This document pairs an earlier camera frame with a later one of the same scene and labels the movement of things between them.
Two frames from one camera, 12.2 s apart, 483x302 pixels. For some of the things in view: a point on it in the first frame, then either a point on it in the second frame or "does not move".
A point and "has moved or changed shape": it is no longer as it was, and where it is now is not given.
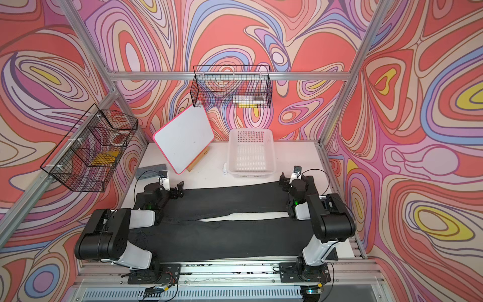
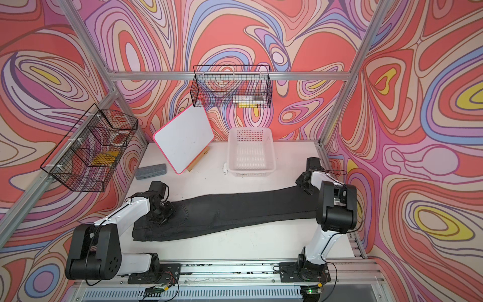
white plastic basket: (251, 153) does not move
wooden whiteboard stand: (199, 158) does not move
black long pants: (184, 232) has moved or changed shape
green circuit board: (153, 292) does not move
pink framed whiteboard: (183, 139) does not move
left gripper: (178, 190) to (170, 209)
